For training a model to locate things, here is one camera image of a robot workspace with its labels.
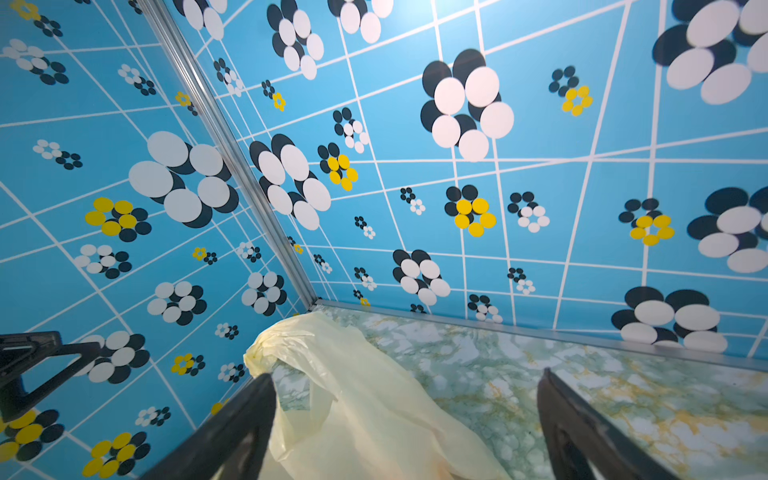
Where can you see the yellowish printed plastic bag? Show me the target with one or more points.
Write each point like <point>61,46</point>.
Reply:
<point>368,418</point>

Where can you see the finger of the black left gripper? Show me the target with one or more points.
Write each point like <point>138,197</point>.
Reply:
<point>35,364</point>

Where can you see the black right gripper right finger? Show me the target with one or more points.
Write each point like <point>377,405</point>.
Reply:
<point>581,443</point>

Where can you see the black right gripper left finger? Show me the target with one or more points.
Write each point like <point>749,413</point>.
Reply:
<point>230,445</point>

